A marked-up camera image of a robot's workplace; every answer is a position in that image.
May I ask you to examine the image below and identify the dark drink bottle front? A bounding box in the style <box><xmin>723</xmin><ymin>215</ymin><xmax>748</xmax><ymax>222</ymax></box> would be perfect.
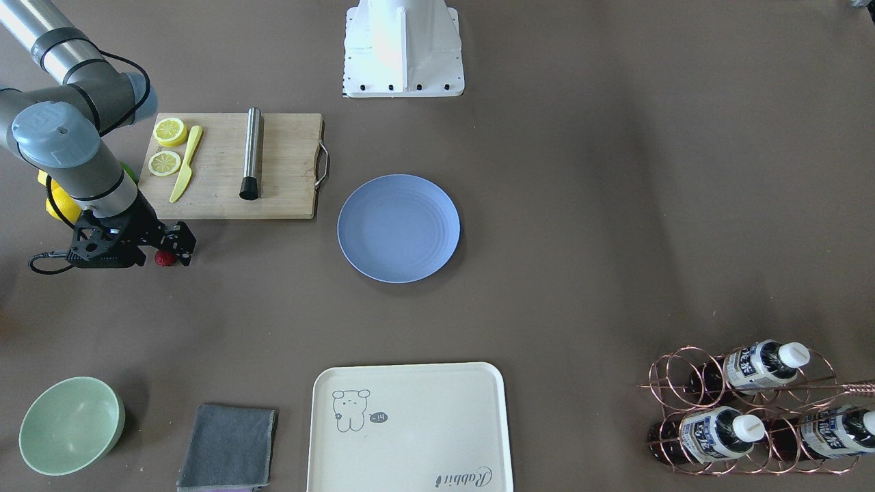
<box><xmin>646</xmin><ymin>406</ymin><xmax>766</xmax><ymax>466</ymax></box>

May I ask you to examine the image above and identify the dark drink bottle middle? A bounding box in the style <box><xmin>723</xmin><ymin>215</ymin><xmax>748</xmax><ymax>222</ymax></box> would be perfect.
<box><xmin>766</xmin><ymin>405</ymin><xmax>874</xmax><ymax>462</ymax></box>

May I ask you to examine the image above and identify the yellow plastic knife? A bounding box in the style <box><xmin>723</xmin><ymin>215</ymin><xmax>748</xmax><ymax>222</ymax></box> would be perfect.
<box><xmin>169</xmin><ymin>125</ymin><xmax>204</xmax><ymax>203</ymax></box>

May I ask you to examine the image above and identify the wooden cutting board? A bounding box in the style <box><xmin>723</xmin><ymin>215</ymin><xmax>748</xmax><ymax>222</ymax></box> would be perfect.
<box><xmin>139</xmin><ymin>112</ymin><xmax>325</xmax><ymax>221</ymax></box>

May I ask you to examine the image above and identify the green lime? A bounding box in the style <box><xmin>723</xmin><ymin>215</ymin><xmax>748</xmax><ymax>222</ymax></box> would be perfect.
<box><xmin>120</xmin><ymin>161</ymin><xmax>139</xmax><ymax>184</ymax></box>

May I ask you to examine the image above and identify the green bowl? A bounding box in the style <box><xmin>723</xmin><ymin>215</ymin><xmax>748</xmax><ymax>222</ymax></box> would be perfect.
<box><xmin>18</xmin><ymin>376</ymin><xmax>126</xmax><ymax>476</ymax></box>

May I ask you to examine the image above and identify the grey folded cloth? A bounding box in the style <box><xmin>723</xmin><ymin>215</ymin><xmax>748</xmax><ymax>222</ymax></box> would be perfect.
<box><xmin>177</xmin><ymin>404</ymin><xmax>276</xmax><ymax>491</ymax></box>

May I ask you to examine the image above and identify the dark drink bottle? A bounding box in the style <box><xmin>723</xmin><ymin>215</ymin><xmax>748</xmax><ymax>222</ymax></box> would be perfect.
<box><xmin>766</xmin><ymin>405</ymin><xmax>874</xmax><ymax>462</ymax></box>
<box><xmin>686</xmin><ymin>340</ymin><xmax>811</xmax><ymax>405</ymax></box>
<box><xmin>646</xmin><ymin>406</ymin><xmax>766</xmax><ymax>466</ymax></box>

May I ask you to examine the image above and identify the red strawberry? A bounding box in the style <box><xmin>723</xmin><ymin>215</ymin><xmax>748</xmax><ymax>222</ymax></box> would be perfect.
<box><xmin>154</xmin><ymin>250</ymin><xmax>177</xmax><ymax>267</ymax></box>

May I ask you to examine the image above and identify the lemon half upper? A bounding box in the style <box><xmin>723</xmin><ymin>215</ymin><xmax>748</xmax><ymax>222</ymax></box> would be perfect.
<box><xmin>148</xmin><ymin>150</ymin><xmax>183</xmax><ymax>177</ymax></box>

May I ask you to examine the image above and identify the dark drink bottle back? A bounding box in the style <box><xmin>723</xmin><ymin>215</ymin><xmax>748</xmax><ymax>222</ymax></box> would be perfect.
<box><xmin>686</xmin><ymin>340</ymin><xmax>811</xmax><ymax>405</ymax></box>

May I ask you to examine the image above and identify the cream rabbit tray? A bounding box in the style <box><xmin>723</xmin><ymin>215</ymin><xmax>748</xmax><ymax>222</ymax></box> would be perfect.
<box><xmin>307</xmin><ymin>361</ymin><xmax>515</xmax><ymax>491</ymax></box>

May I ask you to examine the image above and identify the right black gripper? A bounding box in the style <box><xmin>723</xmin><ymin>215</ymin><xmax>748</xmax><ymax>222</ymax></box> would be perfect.
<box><xmin>66</xmin><ymin>192</ymin><xmax>197</xmax><ymax>269</ymax></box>

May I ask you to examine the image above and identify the blue plate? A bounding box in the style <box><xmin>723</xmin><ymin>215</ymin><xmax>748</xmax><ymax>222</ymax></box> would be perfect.
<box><xmin>336</xmin><ymin>174</ymin><xmax>461</xmax><ymax>284</ymax></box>

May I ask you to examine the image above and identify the copper wire bottle rack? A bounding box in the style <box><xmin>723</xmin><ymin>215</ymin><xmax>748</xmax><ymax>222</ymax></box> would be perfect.
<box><xmin>640</xmin><ymin>346</ymin><xmax>873</xmax><ymax>476</ymax></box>

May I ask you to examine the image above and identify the steel muddler black cap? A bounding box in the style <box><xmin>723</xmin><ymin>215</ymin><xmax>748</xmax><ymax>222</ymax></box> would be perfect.
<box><xmin>239</xmin><ymin>107</ymin><xmax>263</xmax><ymax>200</ymax></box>

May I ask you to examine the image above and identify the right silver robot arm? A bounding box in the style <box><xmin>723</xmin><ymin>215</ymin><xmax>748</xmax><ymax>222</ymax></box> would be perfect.
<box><xmin>1</xmin><ymin>1</ymin><xmax>196</xmax><ymax>271</ymax></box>

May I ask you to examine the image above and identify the lemon half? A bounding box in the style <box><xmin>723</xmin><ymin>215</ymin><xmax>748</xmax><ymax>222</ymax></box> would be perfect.
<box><xmin>151</xmin><ymin>116</ymin><xmax>189</xmax><ymax>148</ymax></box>
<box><xmin>148</xmin><ymin>150</ymin><xmax>183</xmax><ymax>177</ymax></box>

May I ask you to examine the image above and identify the yellow lemon near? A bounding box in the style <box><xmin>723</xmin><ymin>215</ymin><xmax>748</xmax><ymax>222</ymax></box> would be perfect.
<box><xmin>44</xmin><ymin>181</ymin><xmax>81</xmax><ymax>224</ymax></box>

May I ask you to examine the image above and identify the white pillar with base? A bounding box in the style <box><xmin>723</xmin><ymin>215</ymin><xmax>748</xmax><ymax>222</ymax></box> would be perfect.
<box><xmin>342</xmin><ymin>1</ymin><xmax>466</xmax><ymax>98</ymax></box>

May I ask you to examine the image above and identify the lemon half lower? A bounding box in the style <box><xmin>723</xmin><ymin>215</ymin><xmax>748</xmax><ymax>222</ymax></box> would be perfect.
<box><xmin>151</xmin><ymin>116</ymin><xmax>189</xmax><ymax>148</ymax></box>

